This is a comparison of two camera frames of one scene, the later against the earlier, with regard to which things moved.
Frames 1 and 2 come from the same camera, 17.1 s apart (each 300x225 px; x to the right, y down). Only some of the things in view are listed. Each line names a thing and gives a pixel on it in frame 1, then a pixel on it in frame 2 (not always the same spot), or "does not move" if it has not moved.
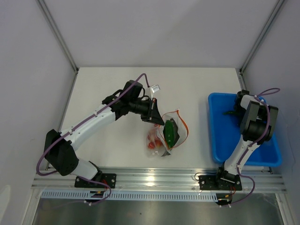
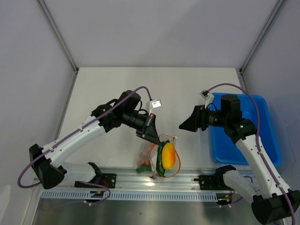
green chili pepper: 229,112 to 160,169
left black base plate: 108,179 does not move
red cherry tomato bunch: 152,144 to 144,159
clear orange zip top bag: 161,139 to 159,161
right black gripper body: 241,112 to 205,118
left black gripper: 153,110 to 151,134
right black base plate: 211,182 does not move
